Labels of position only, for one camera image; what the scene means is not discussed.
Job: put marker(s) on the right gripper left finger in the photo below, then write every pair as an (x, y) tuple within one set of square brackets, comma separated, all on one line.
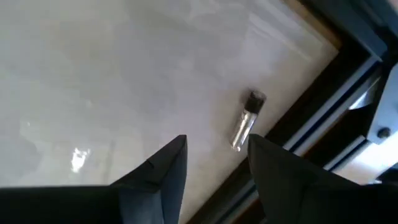
[(93, 205)]

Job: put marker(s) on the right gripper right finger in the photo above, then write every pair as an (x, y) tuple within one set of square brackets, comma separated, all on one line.
[(311, 202)]

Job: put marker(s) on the silver corner plate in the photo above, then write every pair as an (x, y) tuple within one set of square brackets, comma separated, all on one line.
[(387, 105)]

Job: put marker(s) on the silver and black battery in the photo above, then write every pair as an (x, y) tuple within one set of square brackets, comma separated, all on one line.
[(248, 119)]

